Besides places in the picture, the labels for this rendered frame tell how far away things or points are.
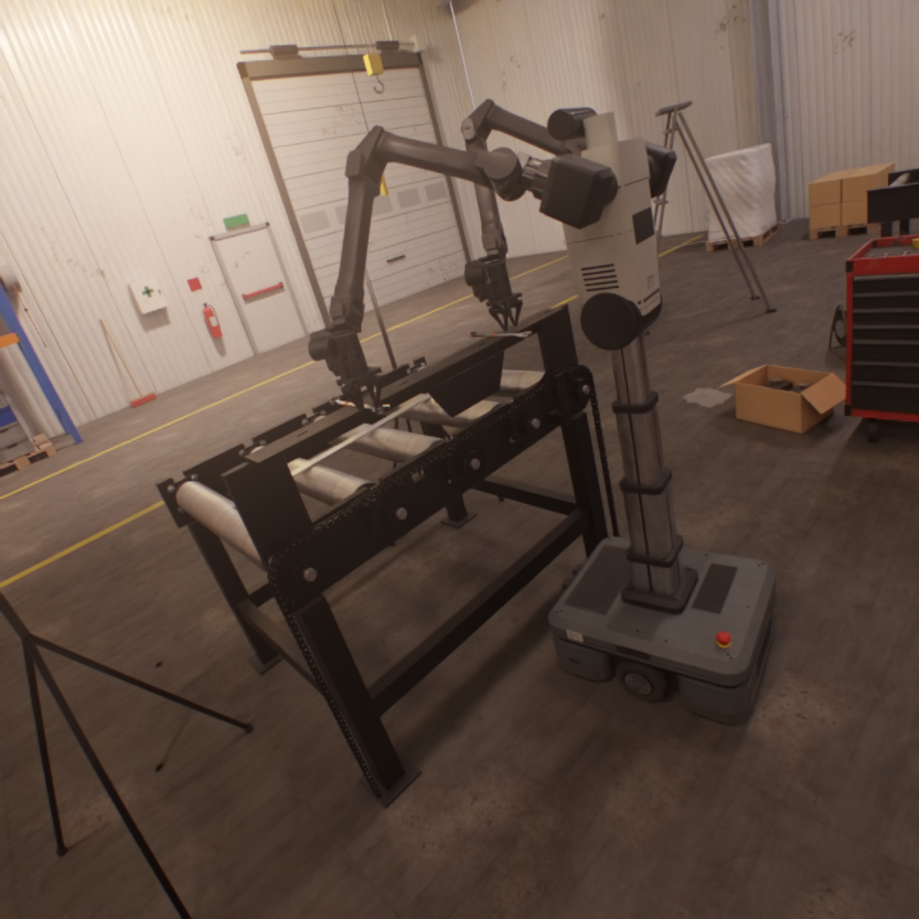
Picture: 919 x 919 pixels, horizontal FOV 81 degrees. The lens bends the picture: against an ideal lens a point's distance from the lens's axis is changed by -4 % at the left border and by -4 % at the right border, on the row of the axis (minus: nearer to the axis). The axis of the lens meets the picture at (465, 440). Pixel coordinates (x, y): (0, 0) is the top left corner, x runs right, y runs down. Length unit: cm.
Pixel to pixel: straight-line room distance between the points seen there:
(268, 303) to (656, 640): 1008
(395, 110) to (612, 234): 1218
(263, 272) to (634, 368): 998
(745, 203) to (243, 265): 829
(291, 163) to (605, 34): 641
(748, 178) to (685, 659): 823
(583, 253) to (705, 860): 154
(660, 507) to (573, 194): 94
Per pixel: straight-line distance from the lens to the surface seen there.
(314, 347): 143
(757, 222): 957
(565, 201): 129
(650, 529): 181
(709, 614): 194
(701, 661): 182
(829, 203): 924
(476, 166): 137
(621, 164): 144
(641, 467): 171
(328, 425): 143
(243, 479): 140
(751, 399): 363
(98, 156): 1085
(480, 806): 193
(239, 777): 236
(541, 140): 183
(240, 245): 1111
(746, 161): 946
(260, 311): 1110
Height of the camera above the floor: 158
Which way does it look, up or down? 23 degrees down
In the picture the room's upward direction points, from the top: 15 degrees counter-clockwise
